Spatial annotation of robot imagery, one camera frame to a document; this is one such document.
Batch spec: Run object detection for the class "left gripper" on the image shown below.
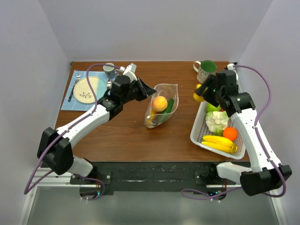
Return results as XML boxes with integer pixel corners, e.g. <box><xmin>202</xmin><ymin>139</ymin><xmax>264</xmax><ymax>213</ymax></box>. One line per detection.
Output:
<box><xmin>121</xmin><ymin>76</ymin><xmax>156</xmax><ymax>104</ymax></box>

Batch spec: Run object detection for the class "peach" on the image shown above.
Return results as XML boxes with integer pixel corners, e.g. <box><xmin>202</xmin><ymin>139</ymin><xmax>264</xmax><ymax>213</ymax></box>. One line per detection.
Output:
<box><xmin>152</xmin><ymin>96</ymin><xmax>168</xmax><ymax>112</ymax></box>

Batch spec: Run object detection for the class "polka dot zip bag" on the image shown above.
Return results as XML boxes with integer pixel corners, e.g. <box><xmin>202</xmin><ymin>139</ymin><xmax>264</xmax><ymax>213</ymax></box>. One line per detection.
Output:
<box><xmin>144</xmin><ymin>83</ymin><xmax>179</xmax><ymax>128</ymax></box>

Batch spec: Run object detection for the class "yellow red mango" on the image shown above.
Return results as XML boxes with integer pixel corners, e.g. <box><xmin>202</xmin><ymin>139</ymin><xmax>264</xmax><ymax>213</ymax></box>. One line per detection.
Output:
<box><xmin>145</xmin><ymin>110</ymin><xmax>157</xmax><ymax>127</ymax></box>

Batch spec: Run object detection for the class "green cucumber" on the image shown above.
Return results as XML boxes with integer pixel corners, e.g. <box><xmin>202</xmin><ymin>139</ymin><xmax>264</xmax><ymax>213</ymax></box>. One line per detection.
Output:
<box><xmin>160</xmin><ymin>98</ymin><xmax>175</xmax><ymax>122</ymax></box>

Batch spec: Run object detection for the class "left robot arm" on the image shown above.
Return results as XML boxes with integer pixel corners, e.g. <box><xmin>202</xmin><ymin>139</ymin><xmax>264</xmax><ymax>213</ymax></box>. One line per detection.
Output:
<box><xmin>37</xmin><ymin>75</ymin><xmax>156</xmax><ymax>184</ymax></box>

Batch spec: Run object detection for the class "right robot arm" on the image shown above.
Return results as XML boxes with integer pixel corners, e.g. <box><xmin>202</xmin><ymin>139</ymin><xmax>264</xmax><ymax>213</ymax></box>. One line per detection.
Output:
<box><xmin>195</xmin><ymin>70</ymin><xmax>292</xmax><ymax>197</ymax></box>

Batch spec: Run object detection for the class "green apple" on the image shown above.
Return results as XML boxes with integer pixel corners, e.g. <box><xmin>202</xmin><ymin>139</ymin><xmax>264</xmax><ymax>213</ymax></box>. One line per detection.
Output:
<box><xmin>206</xmin><ymin>103</ymin><xmax>222</xmax><ymax>113</ymax></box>

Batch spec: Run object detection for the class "green interior floral mug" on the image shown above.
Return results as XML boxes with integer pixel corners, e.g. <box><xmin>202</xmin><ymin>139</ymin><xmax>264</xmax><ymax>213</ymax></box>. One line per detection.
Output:
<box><xmin>193</xmin><ymin>60</ymin><xmax>217</xmax><ymax>83</ymax></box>

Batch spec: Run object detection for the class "cabbage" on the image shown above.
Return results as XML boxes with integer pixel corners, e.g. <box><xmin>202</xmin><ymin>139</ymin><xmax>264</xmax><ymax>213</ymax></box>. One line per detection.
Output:
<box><xmin>205</xmin><ymin>111</ymin><xmax>229</xmax><ymax>136</ymax></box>

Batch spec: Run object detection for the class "white plastic basket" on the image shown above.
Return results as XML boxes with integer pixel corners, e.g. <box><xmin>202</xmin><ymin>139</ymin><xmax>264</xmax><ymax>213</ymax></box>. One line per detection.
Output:
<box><xmin>190</xmin><ymin>102</ymin><xmax>246</xmax><ymax>160</ymax></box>

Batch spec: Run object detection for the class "small grey cup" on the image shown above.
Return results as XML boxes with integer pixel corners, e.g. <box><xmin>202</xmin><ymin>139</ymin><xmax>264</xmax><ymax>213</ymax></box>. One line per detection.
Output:
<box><xmin>103</xmin><ymin>63</ymin><xmax>119</xmax><ymax>79</ymax></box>

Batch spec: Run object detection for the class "small orange tangerine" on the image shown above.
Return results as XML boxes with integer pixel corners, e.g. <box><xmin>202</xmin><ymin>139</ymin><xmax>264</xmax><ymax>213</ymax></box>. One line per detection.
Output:
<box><xmin>222</xmin><ymin>127</ymin><xmax>238</xmax><ymax>141</ymax></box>

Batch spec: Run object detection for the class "yellow banana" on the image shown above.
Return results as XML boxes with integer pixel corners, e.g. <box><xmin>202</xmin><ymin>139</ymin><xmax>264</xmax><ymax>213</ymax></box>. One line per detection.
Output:
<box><xmin>201</xmin><ymin>135</ymin><xmax>238</xmax><ymax>154</ymax></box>

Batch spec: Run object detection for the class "cream and blue plate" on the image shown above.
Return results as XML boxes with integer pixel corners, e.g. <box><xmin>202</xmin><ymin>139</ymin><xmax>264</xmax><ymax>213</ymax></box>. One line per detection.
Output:
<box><xmin>73</xmin><ymin>76</ymin><xmax>107</xmax><ymax>104</ymax></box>

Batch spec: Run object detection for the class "blue placemat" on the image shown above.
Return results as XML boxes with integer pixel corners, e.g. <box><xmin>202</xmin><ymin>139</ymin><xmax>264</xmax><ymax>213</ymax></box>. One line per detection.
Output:
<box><xmin>61</xmin><ymin>70</ymin><xmax>108</xmax><ymax>111</ymax></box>

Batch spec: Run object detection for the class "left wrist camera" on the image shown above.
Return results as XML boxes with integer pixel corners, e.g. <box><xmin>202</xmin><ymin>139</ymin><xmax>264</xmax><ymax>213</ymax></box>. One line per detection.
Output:
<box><xmin>119</xmin><ymin>63</ymin><xmax>137</xmax><ymax>81</ymax></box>

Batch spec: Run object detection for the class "spoon with black handle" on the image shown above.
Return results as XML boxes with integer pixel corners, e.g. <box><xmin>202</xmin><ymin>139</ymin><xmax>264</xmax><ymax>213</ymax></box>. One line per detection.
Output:
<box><xmin>107</xmin><ymin>79</ymin><xmax>113</xmax><ymax>90</ymax></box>

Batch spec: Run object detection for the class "fork with black handle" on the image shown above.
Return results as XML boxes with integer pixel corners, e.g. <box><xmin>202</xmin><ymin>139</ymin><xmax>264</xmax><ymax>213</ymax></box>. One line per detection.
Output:
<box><xmin>68</xmin><ymin>74</ymin><xmax>81</xmax><ymax>102</ymax></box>

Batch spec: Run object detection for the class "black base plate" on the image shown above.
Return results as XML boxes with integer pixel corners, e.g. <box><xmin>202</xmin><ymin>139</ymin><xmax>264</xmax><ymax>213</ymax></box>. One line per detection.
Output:
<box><xmin>70</xmin><ymin>161</ymin><xmax>236</xmax><ymax>196</ymax></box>

